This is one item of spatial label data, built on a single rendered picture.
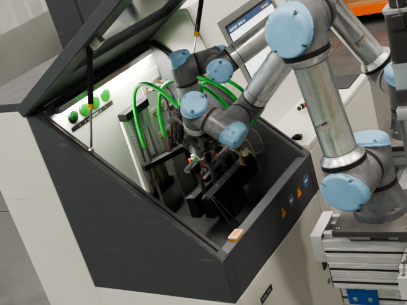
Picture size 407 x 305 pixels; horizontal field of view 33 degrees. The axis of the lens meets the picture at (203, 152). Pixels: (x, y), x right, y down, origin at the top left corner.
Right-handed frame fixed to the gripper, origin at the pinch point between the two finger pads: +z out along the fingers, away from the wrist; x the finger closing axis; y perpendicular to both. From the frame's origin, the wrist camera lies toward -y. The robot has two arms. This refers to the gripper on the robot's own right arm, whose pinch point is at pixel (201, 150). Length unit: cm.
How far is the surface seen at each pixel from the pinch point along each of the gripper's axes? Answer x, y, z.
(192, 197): -4.4, -6.5, 16.2
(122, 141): -1.6, -32.3, -5.1
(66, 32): 267, -308, 17
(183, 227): -34.0, 10.5, 8.8
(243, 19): 66, -10, -26
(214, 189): 1.7, -0.8, 16.2
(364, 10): 505, -128, 98
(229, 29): 53, -10, -26
